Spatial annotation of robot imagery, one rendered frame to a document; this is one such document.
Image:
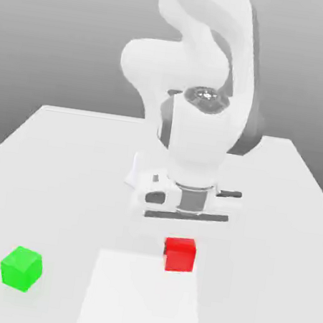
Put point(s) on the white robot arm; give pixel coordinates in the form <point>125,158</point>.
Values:
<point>199,138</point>

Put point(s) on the small red cube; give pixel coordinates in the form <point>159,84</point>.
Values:
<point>180,255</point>

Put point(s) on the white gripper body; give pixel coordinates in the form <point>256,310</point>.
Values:
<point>185,216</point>

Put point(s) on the small green cube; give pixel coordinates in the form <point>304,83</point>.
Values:
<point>20,269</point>

